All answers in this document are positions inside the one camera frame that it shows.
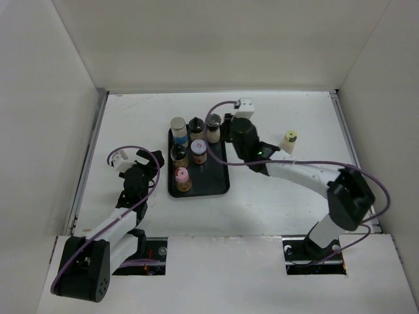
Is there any black flip cap spice bottle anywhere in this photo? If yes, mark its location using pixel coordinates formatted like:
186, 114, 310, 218
206, 113, 221, 144

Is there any black round cap spice bottle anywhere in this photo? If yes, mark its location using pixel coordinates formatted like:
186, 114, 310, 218
170, 143, 189, 169

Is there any black knob cap spice bottle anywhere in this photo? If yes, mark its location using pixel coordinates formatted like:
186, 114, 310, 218
188, 117, 204, 141

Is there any pink cap spice bottle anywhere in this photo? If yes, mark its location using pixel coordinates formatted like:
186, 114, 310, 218
175, 167, 192, 192

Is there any red label clear lid jar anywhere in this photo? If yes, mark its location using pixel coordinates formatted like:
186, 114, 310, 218
191, 139, 207, 165

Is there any silver lid blue label jar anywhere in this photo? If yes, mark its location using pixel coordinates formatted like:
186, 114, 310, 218
170, 117, 189, 148

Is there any yellow cap spice bottle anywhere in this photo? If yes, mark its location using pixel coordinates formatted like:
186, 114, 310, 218
279, 130, 298, 154

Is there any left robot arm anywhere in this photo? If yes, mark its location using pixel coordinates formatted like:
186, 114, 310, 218
50, 147, 164, 302

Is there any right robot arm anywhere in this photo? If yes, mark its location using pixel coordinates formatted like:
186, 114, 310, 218
222, 114, 375, 259

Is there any black rectangular plastic tray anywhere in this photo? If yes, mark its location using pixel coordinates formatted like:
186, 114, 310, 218
168, 121, 230, 198

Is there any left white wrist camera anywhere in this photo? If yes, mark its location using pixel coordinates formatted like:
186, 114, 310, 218
111, 150, 134, 173

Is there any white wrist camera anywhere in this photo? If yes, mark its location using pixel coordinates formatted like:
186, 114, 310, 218
111, 150, 134, 173
233, 98, 255, 120

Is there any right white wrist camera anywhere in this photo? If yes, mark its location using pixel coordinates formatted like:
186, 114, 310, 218
233, 98, 255, 120

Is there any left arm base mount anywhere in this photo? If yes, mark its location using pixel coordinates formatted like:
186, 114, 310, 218
113, 229, 168, 276

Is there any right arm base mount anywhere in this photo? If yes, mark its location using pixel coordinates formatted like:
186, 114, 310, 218
282, 236, 346, 275

